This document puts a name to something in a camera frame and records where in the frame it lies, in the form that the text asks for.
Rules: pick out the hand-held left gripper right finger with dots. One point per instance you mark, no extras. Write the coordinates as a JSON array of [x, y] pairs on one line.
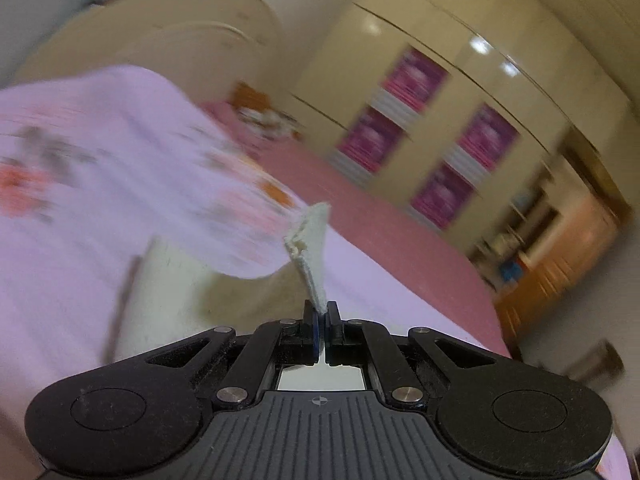
[[330, 332]]

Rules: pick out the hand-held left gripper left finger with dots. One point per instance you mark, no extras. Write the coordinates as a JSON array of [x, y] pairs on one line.
[[316, 332]]

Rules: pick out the white knit sock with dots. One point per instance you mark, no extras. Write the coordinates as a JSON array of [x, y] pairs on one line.
[[311, 250]]

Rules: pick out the pink bed cover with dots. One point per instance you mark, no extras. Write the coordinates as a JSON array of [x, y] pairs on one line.
[[380, 220]]

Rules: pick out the blue plastic stool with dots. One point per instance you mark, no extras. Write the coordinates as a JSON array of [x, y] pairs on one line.
[[511, 271]]

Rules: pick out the open shelf unit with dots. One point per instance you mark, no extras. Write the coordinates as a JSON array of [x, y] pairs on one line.
[[520, 230]]

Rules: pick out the orange brown cloth pile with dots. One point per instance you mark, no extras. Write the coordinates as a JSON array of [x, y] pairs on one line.
[[265, 110]]

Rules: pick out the pink pillow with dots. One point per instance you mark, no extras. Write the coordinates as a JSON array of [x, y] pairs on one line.
[[220, 112]]

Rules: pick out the wooden door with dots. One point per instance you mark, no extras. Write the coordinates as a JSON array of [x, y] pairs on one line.
[[565, 265]]

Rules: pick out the dark wooden chair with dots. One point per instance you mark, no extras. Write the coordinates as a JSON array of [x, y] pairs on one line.
[[597, 362]]

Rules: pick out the lilac floral bed sheet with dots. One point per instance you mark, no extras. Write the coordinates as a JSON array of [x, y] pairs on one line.
[[75, 210]]

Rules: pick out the cream arched headboard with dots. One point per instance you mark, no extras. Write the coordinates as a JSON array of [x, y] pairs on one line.
[[165, 15]]

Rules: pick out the cream wardrobe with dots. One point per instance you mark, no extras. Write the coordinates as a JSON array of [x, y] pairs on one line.
[[500, 20]]

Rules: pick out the purple wall poster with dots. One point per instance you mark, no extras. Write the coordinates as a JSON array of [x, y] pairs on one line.
[[487, 135], [415, 77], [370, 140], [442, 195]]

